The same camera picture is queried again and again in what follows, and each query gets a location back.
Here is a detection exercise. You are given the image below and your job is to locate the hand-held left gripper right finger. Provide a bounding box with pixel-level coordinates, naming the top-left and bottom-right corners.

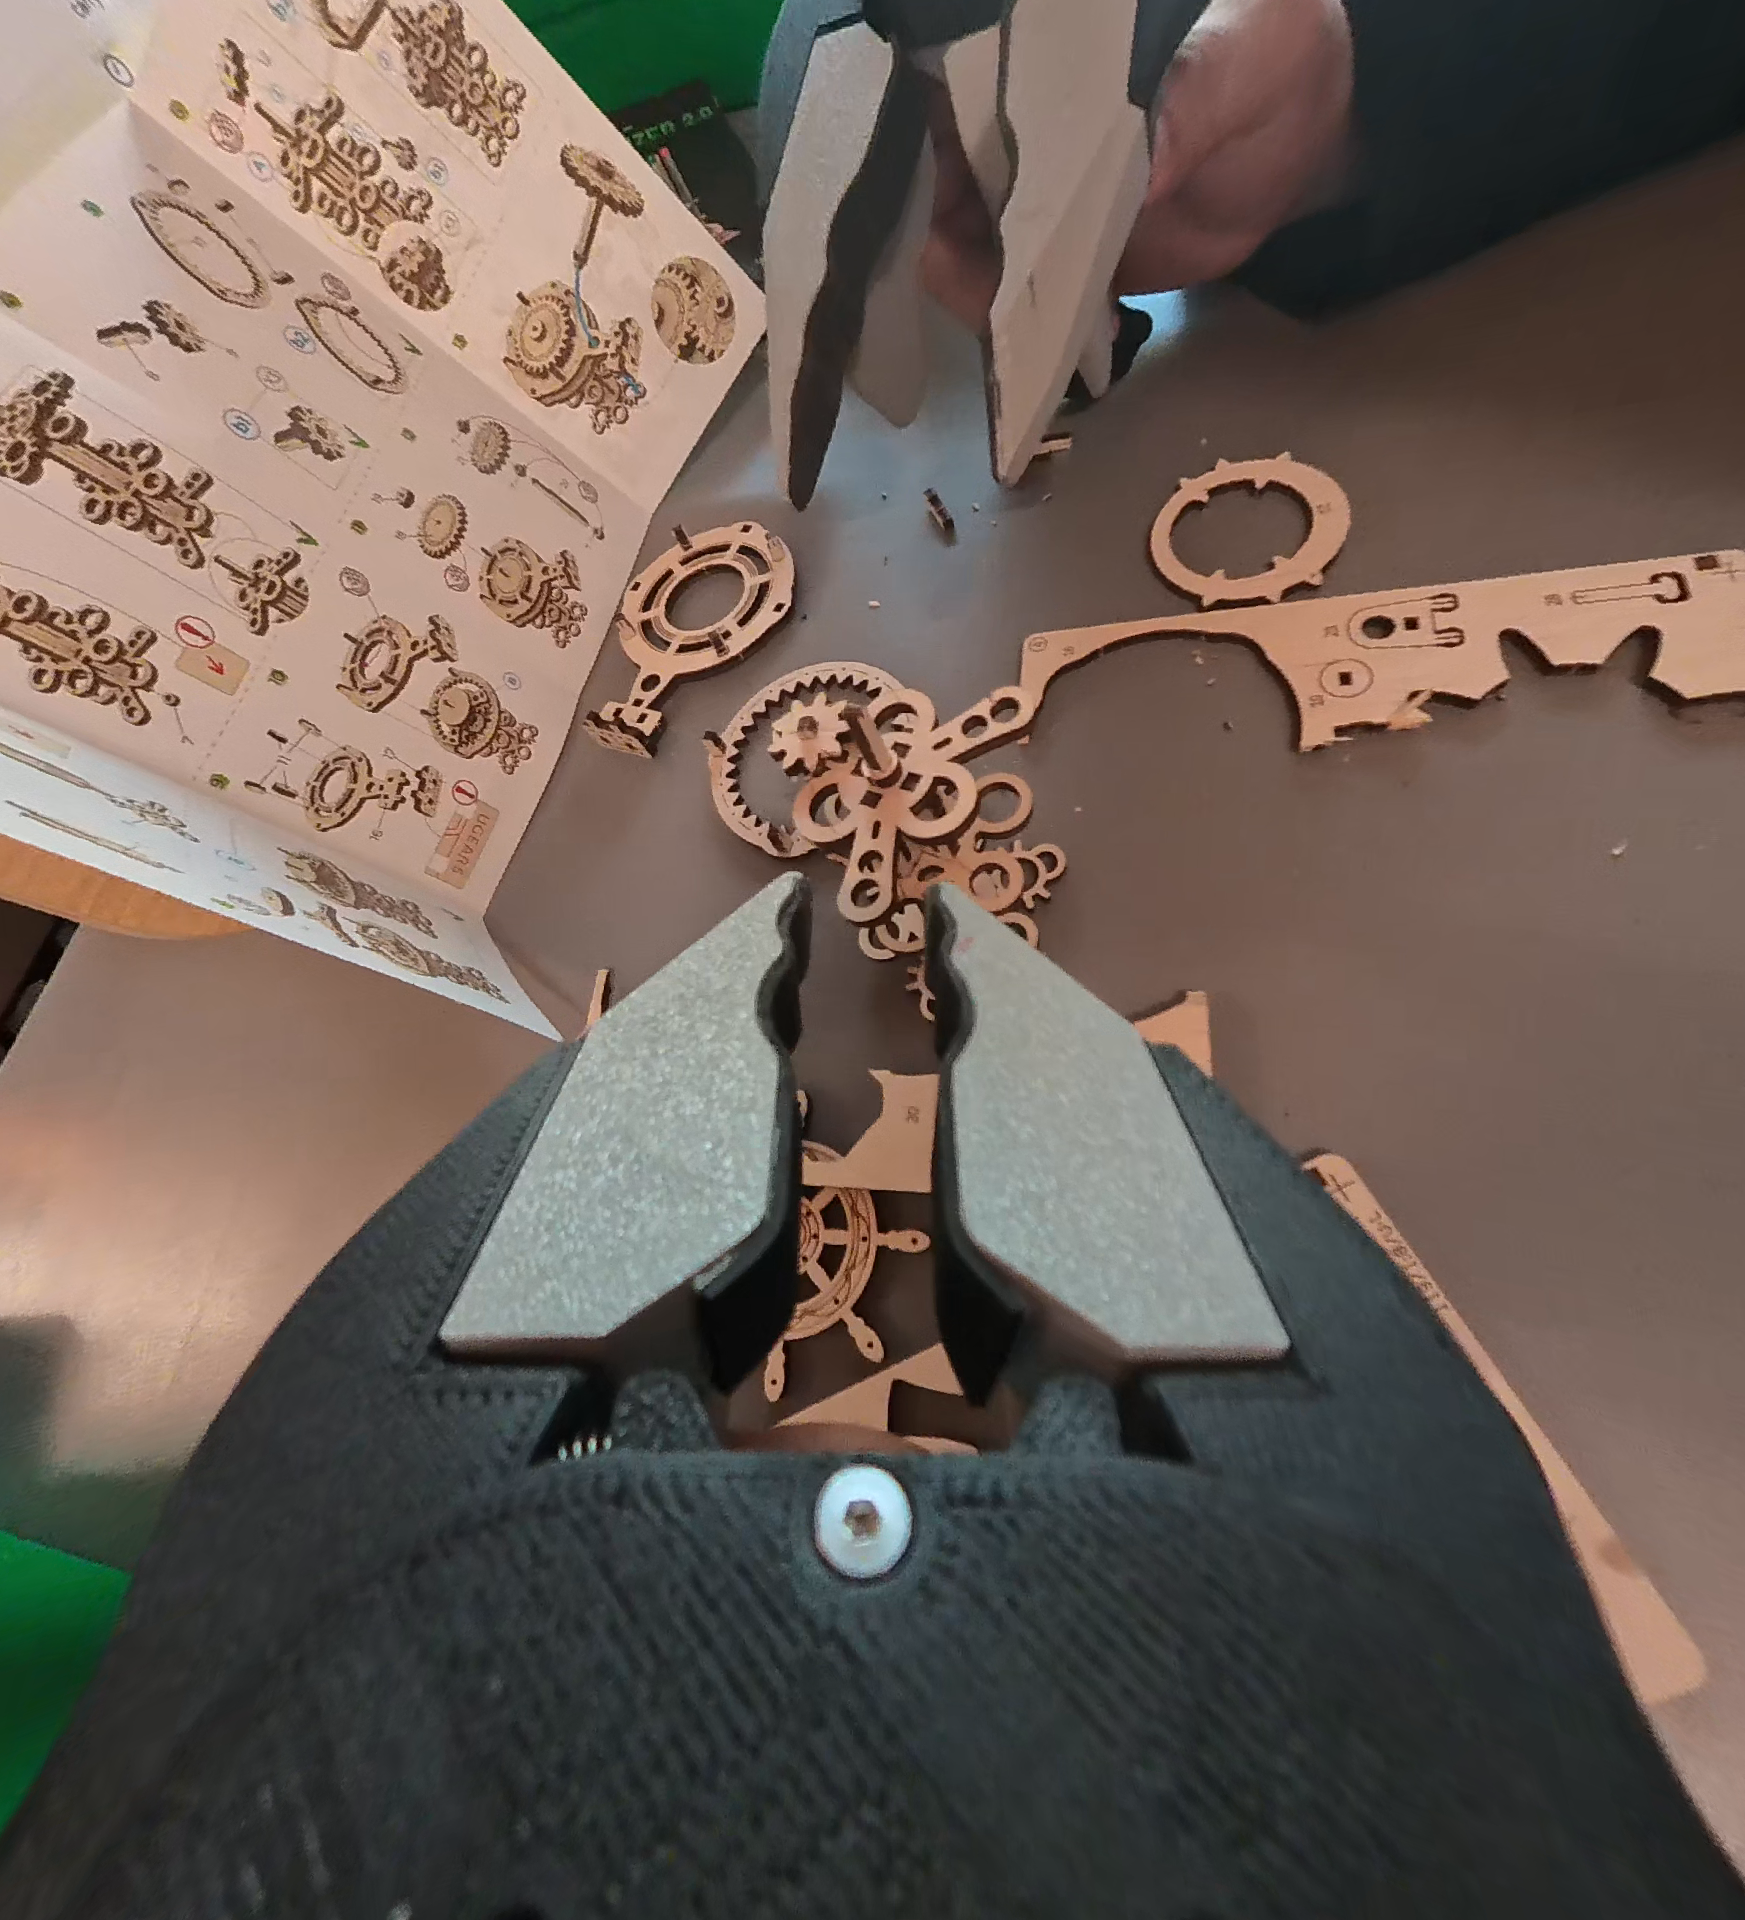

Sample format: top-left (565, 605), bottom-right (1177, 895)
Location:
top-left (923, 883), bottom-right (1294, 1412)

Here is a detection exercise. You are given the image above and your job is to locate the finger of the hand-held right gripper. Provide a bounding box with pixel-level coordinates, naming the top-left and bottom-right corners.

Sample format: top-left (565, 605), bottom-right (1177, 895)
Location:
top-left (759, 5), bottom-right (944, 515)
top-left (944, 0), bottom-right (1159, 493)

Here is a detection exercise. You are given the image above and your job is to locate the person's right forearm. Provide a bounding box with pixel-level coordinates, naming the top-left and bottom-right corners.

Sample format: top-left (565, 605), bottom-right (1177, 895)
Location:
top-left (1238, 0), bottom-right (1745, 323)

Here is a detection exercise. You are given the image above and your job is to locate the folded paper instruction sheet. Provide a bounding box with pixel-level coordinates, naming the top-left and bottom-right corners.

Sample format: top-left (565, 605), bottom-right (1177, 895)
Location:
top-left (0, 0), bottom-right (770, 1044)

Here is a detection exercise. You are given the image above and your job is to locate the wooden ring holder with handle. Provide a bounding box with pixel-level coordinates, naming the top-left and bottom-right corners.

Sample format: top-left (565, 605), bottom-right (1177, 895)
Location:
top-left (580, 520), bottom-right (802, 763)

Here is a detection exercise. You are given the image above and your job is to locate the wooden gear assembly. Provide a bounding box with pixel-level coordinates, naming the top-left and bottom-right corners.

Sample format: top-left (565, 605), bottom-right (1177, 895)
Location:
top-left (768, 681), bottom-right (1070, 1037)

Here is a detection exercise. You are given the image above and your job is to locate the long wooden sheet offcut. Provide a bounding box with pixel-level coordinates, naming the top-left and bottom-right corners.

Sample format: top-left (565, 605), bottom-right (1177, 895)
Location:
top-left (1019, 548), bottom-right (1745, 755)

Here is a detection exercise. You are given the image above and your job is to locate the wooden internal gear ring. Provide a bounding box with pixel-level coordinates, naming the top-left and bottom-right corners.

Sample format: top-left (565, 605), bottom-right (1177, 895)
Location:
top-left (703, 664), bottom-right (889, 860)

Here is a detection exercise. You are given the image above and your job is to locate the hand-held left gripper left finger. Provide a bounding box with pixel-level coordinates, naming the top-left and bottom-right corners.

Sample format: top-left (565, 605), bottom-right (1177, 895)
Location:
top-left (434, 872), bottom-right (810, 1391)

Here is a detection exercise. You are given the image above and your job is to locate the notched wooden ring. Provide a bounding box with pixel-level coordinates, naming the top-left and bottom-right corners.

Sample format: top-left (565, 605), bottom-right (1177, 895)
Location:
top-left (1149, 455), bottom-right (1357, 609)

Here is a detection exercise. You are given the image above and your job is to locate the person's right hand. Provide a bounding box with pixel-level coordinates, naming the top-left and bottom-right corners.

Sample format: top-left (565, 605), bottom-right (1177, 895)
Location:
top-left (920, 0), bottom-right (1361, 330)

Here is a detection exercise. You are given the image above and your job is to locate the laser-cut wooden parts sheet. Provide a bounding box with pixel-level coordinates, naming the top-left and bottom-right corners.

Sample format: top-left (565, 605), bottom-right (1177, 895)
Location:
top-left (1298, 1151), bottom-right (1709, 1705)
top-left (580, 967), bottom-right (1212, 1453)

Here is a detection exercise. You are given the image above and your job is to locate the black cardboard box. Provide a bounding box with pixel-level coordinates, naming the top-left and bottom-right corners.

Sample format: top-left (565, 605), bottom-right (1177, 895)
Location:
top-left (605, 90), bottom-right (762, 249)

